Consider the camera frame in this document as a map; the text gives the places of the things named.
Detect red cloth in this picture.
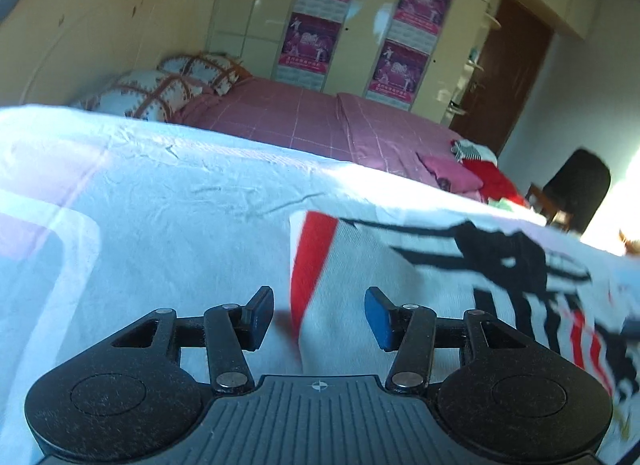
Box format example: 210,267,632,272
460,158,531,207

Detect black chair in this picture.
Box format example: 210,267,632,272
525,148,612,235

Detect white blanket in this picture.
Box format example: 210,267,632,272
0,104,640,465

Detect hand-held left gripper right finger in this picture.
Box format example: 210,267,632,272
364,286,533,396

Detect white corner shelves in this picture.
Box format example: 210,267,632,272
465,10,503,96

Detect cream round headboard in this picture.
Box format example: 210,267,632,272
0,0,221,111

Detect black white striped cloth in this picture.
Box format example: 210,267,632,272
450,139,498,163

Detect white brown patterned pillow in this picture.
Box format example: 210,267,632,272
70,70,203,122
157,52,253,96

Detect pink checked bedsheet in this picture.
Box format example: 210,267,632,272
172,76,496,201

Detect red black white striped sweater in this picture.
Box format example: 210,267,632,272
289,210,640,456

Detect cream wardrobe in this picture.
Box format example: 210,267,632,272
207,0,601,126

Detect pink cloth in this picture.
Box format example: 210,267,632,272
420,154,485,193

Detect brown wooden door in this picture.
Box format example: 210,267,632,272
447,0,556,158

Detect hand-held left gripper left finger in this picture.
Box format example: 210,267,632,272
107,286,275,394

